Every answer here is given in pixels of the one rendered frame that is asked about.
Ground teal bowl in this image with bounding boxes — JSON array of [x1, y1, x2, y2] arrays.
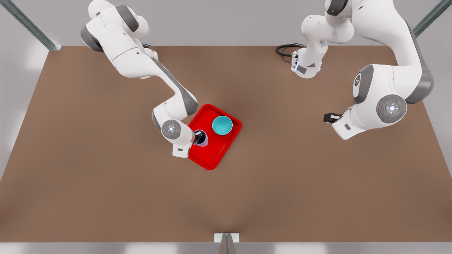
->
[[212, 115, 233, 135]]

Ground red rectangular tray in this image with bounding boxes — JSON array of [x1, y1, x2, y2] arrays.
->
[[187, 104, 242, 171]]

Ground black cable loop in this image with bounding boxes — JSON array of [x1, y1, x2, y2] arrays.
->
[[275, 43, 305, 64]]

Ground silver frame post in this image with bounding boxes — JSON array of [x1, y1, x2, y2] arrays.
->
[[214, 233, 240, 254], [412, 0, 452, 37], [0, 0, 62, 50]]

